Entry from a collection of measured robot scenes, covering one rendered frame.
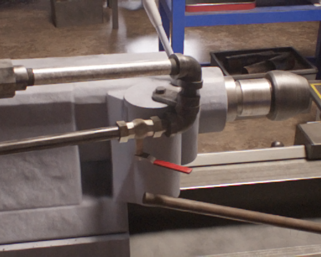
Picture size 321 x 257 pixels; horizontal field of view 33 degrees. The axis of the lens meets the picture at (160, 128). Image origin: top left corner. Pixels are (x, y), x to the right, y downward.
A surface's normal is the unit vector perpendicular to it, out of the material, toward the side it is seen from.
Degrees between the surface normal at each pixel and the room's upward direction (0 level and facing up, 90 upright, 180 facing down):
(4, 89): 101
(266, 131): 0
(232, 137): 0
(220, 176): 0
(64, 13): 90
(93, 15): 90
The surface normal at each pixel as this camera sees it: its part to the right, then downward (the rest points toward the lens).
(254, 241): -0.08, -0.83
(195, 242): 0.34, -0.72
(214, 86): 0.11, -0.36
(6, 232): 0.12, 0.02
